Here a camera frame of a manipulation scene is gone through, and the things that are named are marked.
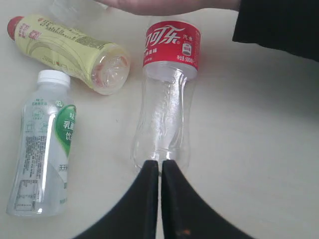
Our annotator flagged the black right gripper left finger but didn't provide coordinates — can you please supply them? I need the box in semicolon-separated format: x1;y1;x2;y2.
77;160;159;239

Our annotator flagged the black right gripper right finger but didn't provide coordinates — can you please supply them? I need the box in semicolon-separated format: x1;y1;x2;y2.
161;160;251;239

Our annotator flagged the green white label bottle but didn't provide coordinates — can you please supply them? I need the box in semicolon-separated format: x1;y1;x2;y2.
6;70;77;217

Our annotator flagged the yellow bottle red cap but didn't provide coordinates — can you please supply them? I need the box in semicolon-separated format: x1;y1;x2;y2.
7;14;131;95

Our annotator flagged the clear cola bottle red label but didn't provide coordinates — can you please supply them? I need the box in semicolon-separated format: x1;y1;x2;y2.
131;17;201;170

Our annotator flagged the black sleeved forearm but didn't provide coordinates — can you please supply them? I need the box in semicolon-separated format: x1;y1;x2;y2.
233;0;319;61

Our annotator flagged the white floral label bottle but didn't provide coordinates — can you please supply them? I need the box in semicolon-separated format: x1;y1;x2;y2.
49;0;108;27

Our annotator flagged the open human hand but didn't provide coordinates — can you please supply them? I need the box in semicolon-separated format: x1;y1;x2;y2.
98;0;240;16

